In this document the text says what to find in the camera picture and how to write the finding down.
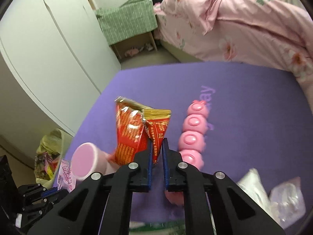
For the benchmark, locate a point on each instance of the green and white packet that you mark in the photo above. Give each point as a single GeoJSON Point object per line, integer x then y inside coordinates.
{"type": "Point", "coordinates": [159, 229]}

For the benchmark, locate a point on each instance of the wooden nightstand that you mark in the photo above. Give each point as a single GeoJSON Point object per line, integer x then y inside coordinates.
{"type": "Point", "coordinates": [132, 45]}

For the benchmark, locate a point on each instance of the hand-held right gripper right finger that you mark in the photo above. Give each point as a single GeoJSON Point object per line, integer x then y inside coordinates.
{"type": "Point", "coordinates": [166, 166]}

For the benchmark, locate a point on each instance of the white sneakers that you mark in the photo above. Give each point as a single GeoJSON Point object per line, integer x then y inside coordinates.
{"type": "Point", "coordinates": [146, 47]}

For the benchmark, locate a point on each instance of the pink slippers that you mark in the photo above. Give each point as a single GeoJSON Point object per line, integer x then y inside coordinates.
{"type": "Point", "coordinates": [132, 52]}

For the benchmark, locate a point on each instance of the bin with yellow bag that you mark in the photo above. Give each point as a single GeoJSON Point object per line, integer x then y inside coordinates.
{"type": "Point", "coordinates": [49, 156]}

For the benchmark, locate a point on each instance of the pink cup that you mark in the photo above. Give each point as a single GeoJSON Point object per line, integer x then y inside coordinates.
{"type": "Point", "coordinates": [83, 160]}

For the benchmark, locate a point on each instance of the pink caterpillar toy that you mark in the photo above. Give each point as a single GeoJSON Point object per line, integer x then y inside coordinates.
{"type": "Point", "coordinates": [193, 139]}

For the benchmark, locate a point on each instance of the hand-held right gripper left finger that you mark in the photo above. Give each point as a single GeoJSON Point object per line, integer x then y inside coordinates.
{"type": "Point", "coordinates": [149, 169]}

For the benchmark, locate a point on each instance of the white plastic packet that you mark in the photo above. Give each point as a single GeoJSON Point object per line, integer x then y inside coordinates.
{"type": "Point", "coordinates": [251, 186]}

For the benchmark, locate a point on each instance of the pink floral duvet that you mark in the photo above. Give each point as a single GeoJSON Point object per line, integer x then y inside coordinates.
{"type": "Point", "coordinates": [244, 29]}

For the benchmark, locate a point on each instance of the pink and white printed packet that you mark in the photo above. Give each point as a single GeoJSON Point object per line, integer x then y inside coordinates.
{"type": "Point", "coordinates": [64, 176]}

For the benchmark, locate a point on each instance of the beige bed frame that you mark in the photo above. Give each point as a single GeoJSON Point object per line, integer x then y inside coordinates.
{"type": "Point", "coordinates": [176, 52]}

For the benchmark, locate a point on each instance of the purple mat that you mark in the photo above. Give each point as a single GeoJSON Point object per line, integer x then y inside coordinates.
{"type": "Point", "coordinates": [244, 115]}

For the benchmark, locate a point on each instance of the clear plastic wrapper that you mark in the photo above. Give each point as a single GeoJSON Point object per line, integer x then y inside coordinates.
{"type": "Point", "coordinates": [288, 200]}

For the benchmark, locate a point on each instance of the white wardrobe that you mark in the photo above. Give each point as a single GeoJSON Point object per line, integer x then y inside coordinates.
{"type": "Point", "coordinates": [49, 41]}

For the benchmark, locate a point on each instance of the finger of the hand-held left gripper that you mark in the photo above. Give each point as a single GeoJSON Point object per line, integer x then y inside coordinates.
{"type": "Point", "coordinates": [57, 197]}
{"type": "Point", "coordinates": [50, 192]}

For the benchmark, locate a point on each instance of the red gold snack packet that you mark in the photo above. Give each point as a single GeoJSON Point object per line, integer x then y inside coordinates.
{"type": "Point", "coordinates": [129, 137]}

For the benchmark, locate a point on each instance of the green checked cloth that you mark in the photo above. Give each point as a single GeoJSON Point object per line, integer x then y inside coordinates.
{"type": "Point", "coordinates": [127, 22]}

